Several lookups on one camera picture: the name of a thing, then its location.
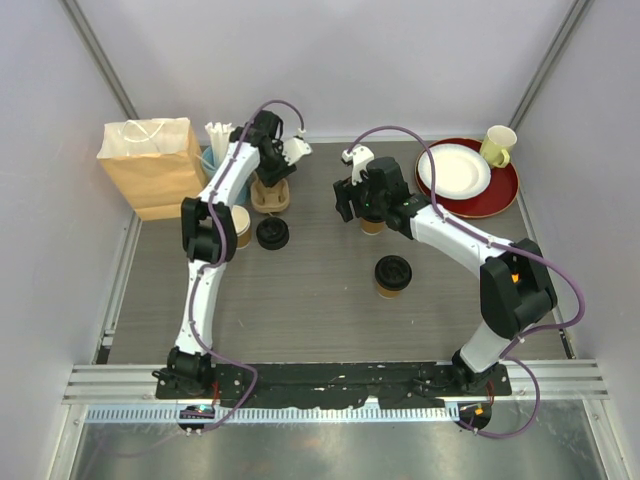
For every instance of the stack of paper cups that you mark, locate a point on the stack of paper cups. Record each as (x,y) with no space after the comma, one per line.
(242,224)

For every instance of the stack of black lids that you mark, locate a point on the stack of black lids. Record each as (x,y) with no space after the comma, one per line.
(272,233)

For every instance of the cardboard cup carrier stack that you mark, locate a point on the cardboard cup carrier stack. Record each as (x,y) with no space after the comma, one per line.
(270,200)

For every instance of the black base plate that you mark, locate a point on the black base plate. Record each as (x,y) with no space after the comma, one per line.
(396,385)

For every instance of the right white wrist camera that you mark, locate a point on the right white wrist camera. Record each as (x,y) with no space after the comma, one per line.
(357,157)

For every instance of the white paper plate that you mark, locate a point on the white paper plate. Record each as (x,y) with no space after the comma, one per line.
(461,172)

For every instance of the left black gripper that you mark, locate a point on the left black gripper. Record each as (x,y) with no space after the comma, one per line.
(285,170)

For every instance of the aluminium frame rail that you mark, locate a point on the aluminium frame rail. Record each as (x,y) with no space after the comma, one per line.
(127,394)

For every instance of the pale yellow mug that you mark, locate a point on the pale yellow mug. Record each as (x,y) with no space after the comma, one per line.
(497,145)

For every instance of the brown paper bag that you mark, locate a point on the brown paper bag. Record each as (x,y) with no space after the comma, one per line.
(155,164)

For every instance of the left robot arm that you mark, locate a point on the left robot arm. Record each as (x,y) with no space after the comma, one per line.
(210,241)

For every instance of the brown paper cup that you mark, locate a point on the brown paper cup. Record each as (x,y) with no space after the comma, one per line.
(388,291)
(370,227)

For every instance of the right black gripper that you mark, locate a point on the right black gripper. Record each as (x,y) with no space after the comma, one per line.
(343,192)

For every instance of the black coffee cup lid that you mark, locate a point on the black coffee cup lid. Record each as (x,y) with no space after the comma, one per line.
(393,273)

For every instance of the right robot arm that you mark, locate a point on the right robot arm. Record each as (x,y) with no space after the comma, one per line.
(516,290)

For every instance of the light blue straw holder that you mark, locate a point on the light blue straw holder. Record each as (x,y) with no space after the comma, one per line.
(208,163)

